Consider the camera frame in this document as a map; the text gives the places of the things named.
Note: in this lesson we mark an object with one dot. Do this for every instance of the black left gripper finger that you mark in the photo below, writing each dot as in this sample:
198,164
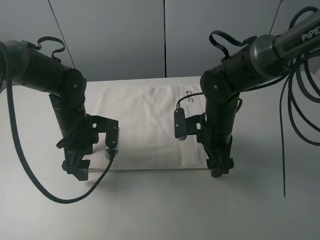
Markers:
81,168
71,165

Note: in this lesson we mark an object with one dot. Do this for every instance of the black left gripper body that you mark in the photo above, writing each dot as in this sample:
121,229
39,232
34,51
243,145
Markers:
79,140

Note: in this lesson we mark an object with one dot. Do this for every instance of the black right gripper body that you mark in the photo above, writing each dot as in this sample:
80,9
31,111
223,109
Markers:
216,146

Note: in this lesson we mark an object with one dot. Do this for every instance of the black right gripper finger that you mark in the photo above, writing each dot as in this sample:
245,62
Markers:
213,167
226,166

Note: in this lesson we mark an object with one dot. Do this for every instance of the white towel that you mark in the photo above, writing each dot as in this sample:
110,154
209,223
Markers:
146,126

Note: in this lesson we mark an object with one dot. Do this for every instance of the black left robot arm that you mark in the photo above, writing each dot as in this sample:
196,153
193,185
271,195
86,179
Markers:
66,87

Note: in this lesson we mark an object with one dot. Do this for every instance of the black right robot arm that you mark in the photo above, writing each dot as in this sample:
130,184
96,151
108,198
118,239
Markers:
252,64

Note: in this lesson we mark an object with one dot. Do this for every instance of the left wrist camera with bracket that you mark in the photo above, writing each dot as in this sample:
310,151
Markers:
110,128

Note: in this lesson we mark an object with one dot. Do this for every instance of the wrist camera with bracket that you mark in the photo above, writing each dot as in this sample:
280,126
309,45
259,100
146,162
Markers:
187,126
110,128

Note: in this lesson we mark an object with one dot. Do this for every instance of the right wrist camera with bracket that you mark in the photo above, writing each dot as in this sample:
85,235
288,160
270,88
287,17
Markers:
187,126

